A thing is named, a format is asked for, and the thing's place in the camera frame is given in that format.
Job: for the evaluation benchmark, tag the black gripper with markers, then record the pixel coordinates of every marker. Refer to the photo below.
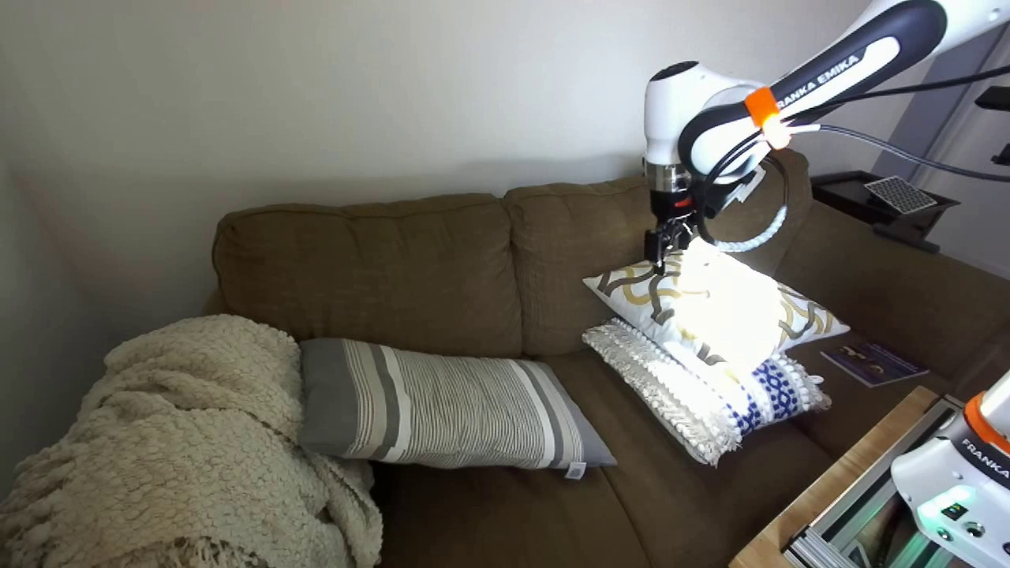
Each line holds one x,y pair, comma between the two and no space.
672,206

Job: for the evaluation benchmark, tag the white pillow brown wave pattern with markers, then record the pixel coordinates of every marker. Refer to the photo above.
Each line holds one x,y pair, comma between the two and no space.
727,304

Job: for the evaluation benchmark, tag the gray striped pillow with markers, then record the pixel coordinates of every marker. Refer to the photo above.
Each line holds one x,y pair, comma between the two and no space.
453,412

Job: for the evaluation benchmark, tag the white blue fringed pillow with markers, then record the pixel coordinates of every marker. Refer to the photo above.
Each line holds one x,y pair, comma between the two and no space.
706,405

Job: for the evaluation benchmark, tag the brown fabric couch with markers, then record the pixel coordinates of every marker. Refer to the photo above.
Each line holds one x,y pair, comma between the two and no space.
420,271

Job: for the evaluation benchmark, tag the black side table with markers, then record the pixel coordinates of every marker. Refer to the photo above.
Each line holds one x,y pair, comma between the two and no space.
840,195

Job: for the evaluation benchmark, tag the dark purple book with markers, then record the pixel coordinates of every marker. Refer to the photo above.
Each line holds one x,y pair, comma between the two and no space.
872,361

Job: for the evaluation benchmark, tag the gray pad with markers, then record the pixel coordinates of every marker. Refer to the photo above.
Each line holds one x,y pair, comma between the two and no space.
902,195

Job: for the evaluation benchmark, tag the wooden table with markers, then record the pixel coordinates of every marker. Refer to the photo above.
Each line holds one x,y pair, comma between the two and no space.
831,491

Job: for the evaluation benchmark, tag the cream knit blanket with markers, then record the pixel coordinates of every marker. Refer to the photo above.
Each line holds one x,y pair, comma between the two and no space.
177,442

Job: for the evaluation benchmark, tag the aluminium frame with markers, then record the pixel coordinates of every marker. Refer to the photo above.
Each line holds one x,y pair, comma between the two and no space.
853,525

